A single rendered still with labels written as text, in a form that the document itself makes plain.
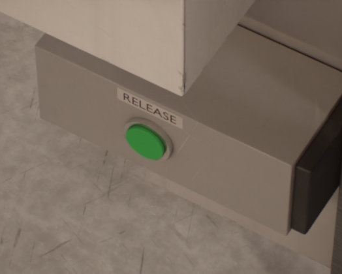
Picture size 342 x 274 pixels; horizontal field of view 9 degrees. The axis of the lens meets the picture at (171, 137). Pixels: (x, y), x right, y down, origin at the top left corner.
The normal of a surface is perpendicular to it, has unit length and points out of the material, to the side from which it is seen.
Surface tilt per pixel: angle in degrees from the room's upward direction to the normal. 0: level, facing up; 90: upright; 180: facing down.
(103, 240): 0
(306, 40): 90
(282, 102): 0
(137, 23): 90
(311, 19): 90
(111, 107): 90
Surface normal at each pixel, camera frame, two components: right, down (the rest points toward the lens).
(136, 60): -0.51, 0.69
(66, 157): 0.00, -0.60
